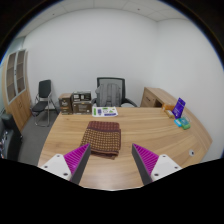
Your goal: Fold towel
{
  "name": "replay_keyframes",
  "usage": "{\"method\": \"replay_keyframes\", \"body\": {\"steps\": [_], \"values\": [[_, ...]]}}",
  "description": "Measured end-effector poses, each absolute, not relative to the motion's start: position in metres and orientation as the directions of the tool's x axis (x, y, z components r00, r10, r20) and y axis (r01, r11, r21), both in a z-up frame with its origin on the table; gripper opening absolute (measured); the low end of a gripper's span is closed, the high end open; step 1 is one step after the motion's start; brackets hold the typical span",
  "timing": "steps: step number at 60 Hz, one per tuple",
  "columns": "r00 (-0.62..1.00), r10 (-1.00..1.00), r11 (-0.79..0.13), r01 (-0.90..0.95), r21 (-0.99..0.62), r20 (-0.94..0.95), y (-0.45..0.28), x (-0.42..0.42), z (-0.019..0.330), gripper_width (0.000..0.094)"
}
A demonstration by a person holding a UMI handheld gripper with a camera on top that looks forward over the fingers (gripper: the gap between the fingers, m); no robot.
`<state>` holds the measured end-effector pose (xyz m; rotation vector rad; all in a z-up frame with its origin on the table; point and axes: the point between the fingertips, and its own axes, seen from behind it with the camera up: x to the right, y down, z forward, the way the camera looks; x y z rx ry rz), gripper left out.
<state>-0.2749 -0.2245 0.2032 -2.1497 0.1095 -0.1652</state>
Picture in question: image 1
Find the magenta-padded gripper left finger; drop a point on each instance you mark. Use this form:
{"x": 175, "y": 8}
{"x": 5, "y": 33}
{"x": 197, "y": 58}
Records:
{"x": 78, "y": 159}

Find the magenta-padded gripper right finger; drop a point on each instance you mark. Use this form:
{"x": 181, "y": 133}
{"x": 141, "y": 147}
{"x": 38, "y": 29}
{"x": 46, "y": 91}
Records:
{"x": 145, "y": 160}

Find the brown patterned towel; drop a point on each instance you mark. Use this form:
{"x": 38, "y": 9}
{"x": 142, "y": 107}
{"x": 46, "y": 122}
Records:
{"x": 101, "y": 138}

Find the white round table grommet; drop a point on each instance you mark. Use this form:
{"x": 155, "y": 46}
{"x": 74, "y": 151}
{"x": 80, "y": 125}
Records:
{"x": 191, "y": 152}

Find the small blue box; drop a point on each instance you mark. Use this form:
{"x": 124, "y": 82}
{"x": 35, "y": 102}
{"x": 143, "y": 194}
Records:
{"x": 178, "y": 122}

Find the brown labelled cardboard box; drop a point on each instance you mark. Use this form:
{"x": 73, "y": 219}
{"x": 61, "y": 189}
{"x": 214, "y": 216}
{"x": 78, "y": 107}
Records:
{"x": 82, "y": 107}

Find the printed sticker sheet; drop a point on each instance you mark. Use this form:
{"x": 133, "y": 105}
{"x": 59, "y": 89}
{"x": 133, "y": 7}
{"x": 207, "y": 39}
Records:
{"x": 105, "y": 111}

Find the dark brown cardboard box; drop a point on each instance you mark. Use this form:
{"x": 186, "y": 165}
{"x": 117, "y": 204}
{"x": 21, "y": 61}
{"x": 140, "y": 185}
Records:
{"x": 65, "y": 104}

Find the orange wooden card holder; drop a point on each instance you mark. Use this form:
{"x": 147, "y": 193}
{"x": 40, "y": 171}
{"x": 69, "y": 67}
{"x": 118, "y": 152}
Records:
{"x": 167, "y": 107}

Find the wooden side drawer unit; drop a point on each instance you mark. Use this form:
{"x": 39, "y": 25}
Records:
{"x": 150, "y": 98}

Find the purple standing sign card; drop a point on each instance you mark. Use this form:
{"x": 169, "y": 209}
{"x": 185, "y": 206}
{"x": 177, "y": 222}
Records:
{"x": 179, "y": 107}

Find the grey backpack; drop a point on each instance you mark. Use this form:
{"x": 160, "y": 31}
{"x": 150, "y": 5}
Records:
{"x": 108, "y": 95}

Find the black leather armchair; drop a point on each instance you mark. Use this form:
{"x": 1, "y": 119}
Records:
{"x": 10, "y": 136}

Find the wooden cabinet with glass doors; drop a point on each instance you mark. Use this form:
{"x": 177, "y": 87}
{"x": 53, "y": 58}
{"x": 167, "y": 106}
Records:
{"x": 18, "y": 110}

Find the black folding chair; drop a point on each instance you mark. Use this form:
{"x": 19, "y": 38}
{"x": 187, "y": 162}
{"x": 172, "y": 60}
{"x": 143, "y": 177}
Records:
{"x": 44, "y": 88}

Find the black mesh office chair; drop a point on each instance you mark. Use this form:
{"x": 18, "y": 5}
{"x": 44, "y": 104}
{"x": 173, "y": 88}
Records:
{"x": 110, "y": 79}

